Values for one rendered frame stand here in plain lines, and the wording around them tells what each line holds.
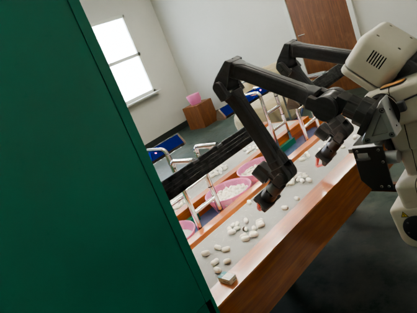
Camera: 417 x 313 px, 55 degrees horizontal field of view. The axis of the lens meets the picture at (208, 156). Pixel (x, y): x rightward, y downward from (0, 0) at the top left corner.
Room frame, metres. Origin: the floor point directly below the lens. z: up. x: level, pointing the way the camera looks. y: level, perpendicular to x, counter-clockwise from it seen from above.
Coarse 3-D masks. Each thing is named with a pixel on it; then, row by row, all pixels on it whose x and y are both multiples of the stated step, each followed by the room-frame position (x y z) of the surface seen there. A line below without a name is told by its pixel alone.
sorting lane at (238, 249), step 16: (320, 144) 2.22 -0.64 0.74; (320, 160) 1.99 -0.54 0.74; (336, 160) 1.91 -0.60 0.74; (320, 176) 1.80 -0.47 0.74; (288, 192) 1.78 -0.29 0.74; (304, 192) 1.71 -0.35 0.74; (240, 208) 1.81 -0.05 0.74; (256, 208) 1.74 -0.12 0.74; (272, 208) 1.68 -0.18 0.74; (224, 224) 1.71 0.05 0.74; (240, 224) 1.65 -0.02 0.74; (272, 224) 1.53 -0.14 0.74; (208, 240) 1.62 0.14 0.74; (224, 240) 1.56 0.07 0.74; (240, 240) 1.51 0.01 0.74; (256, 240) 1.46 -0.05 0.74; (208, 256) 1.48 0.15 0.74; (224, 256) 1.44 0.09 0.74; (240, 256) 1.39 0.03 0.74; (208, 272) 1.37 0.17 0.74
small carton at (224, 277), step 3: (222, 273) 1.25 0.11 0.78; (225, 273) 1.25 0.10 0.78; (228, 273) 1.24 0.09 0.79; (231, 273) 1.23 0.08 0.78; (219, 276) 1.24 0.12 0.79; (222, 276) 1.24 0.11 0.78; (225, 276) 1.23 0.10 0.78; (228, 276) 1.22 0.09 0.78; (231, 276) 1.21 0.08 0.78; (234, 276) 1.21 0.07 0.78; (219, 279) 1.24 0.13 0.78; (222, 279) 1.23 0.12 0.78; (225, 279) 1.21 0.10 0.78; (228, 279) 1.20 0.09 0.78; (231, 279) 1.21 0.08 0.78; (234, 279) 1.21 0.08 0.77; (222, 282) 1.23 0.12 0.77; (225, 282) 1.22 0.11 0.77; (228, 282) 1.20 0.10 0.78; (231, 282) 1.20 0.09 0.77
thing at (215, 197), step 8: (200, 144) 1.78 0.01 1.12; (208, 144) 1.73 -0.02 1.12; (216, 144) 1.70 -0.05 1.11; (176, 160) 1.68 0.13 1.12; (184, 160) 1.64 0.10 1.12; (192, 160) 1.60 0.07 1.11; (176, 168) 1.72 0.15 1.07; (208, 176) 1.82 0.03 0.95; (192, 184) 1.76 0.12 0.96; (208, 184) 1.81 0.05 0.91; (184, 192) 1.72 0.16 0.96; (208, 200) 1.79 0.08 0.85; (216, 200) 1.81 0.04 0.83; (192, 208) 1.72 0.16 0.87; (200, 208) 1.75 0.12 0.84; (192, 216) 1.72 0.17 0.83; (200, 224) 1.72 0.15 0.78
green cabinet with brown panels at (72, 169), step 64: (0, 0) 0.96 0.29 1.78; (64, 0) 1.05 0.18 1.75; (0, 64) 0.92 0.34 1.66; (64, 64) 1.00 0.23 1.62; (0, 128) 0.88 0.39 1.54; (64, 128) 0.96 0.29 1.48; (128, 128) 1.05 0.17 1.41; (0, 192) 0.84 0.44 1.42; (64, 192) 0.91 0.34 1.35; (128, 192) 1.01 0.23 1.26; (0, 256) 0.80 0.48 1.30; (64, 256) 0.87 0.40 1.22; (128, 256) 0.96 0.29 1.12; (192, 256) 1.06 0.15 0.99
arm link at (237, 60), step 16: (224, 64) 1.37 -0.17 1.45; (240, 64) 1.35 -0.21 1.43; (224, 80) 1.38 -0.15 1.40; (240, 80) 1.36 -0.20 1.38; (256, 80) 1.31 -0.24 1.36; (272, 80) 1.27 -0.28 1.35; (288, 80) 1.24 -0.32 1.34; (288, 96) 1.24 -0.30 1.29; (304, 96) 1.19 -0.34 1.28; (320, 96) 1.14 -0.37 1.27; (320, 112) 1.14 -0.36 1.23; (336, 112) 1.11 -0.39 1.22
